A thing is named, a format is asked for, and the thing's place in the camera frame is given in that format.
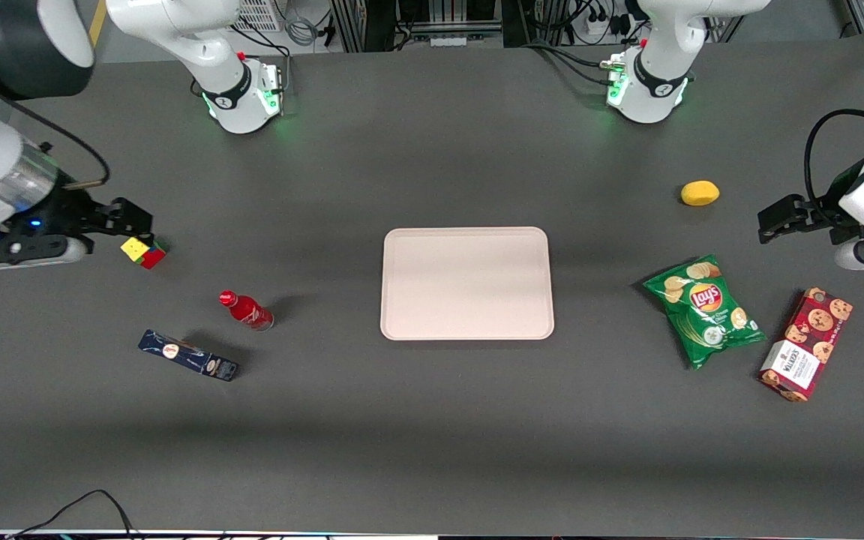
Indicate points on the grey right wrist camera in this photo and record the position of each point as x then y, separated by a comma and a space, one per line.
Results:
27, 256

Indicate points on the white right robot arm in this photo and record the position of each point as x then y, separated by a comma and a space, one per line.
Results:
241, 112

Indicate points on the beige plastic tray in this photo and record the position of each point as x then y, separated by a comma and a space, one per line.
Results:
466, 283

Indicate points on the green Lay's chips bag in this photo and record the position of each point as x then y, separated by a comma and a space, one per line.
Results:
706, 311

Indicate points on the red coke bottle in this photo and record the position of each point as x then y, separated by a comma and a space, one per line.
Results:
248, 311

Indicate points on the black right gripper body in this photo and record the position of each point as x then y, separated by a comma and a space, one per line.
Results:
72, 208

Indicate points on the dark blue narrow box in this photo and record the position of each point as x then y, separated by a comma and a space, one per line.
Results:
188, 355

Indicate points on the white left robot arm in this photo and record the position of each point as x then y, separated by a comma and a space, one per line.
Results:
649, 97

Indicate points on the red Walkers cookie box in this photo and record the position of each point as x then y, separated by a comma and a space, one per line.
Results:
807, 345

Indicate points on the multicolour rubik's cube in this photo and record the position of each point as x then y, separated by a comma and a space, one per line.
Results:
143, 251

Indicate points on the white vented box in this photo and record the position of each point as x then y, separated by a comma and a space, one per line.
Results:
259, 15

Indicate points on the white power strip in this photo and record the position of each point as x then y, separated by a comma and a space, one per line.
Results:
604, 22

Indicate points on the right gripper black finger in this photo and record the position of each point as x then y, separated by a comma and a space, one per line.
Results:
132, 217

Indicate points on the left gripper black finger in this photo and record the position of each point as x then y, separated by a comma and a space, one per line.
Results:
777, 221

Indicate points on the yellow lemon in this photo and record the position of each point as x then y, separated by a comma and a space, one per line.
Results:
700, 193

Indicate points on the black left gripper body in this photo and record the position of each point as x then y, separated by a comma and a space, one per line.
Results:
814, 211

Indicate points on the dark aluminium frame rack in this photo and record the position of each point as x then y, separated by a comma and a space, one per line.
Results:
372, 22

